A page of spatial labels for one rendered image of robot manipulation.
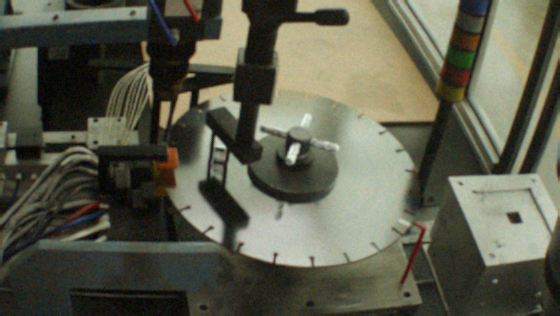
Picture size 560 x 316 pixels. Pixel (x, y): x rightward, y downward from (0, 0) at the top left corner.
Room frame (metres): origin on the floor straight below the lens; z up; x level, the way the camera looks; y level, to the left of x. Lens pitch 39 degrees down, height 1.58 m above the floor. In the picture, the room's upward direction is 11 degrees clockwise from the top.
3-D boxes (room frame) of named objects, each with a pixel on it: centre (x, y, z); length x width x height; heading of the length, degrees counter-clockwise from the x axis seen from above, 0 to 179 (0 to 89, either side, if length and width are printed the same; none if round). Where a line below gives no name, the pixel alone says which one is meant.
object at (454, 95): (0.98, -0.23, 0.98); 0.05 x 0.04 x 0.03; 18
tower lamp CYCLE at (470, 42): (0.98, -0.23, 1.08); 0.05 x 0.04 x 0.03; 18
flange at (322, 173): (0.77, -0.02, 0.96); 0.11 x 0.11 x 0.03
